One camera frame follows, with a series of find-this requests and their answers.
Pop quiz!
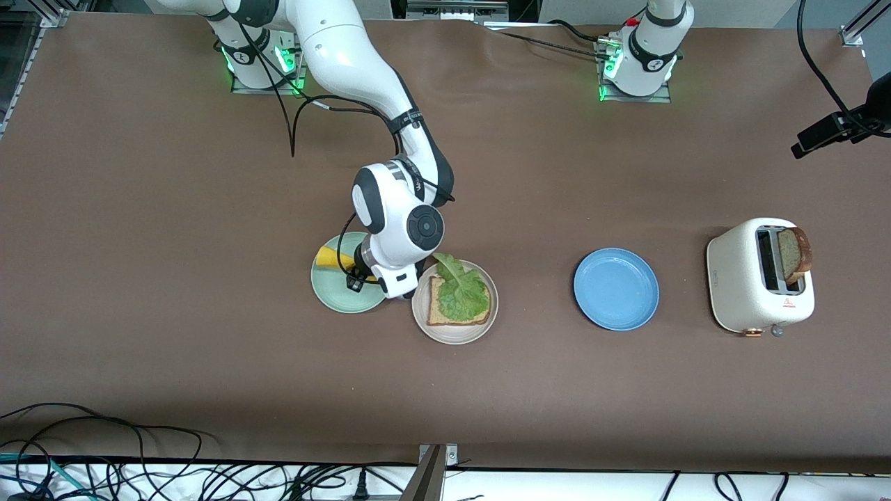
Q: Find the yellow mustard squeeze bottle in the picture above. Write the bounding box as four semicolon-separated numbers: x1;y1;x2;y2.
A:
315;244;378;283

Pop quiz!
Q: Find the brown bread slice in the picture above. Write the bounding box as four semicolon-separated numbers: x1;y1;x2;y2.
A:
777;227;813;285
427;276;492;327

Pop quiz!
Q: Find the green lettuce leaf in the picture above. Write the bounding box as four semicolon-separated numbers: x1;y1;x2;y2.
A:
432;253;490;323

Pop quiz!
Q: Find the mint green plate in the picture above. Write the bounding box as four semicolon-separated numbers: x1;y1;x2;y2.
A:
310;231;397;315

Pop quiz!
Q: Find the beige plate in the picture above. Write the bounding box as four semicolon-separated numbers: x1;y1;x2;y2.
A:
411;260;499;345

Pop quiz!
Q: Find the blue plate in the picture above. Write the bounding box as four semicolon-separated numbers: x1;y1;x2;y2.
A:
573;248;660;332

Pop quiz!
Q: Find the white two-slot toaster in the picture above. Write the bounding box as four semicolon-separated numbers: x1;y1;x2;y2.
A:
706;217;815;339

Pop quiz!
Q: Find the grey metal fixture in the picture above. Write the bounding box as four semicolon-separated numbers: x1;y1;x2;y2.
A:
406;0;510;22

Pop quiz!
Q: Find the aluminium frame profile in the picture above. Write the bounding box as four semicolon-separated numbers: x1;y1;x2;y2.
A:
0;0;91;30
840;0;891;48

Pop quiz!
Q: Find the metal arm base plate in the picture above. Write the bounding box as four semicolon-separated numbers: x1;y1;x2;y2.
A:
231;28;311;96
595;36;673;104

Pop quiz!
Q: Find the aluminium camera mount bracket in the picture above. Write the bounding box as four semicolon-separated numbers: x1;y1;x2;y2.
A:
400;443;459;501

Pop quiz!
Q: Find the thin black cable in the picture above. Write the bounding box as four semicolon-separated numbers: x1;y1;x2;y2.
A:
546;19;606;42

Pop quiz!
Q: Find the black braided cable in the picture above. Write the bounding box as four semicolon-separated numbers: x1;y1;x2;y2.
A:
487;28;613;60

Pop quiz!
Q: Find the black looped floor cable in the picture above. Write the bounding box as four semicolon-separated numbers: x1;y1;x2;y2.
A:
0;401;210;461

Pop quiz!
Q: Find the teal cable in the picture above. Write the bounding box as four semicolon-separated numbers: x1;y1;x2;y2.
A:
0;452;88;501

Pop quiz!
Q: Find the aluminium table edge rail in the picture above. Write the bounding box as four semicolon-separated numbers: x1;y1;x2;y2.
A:
0;28;47;140

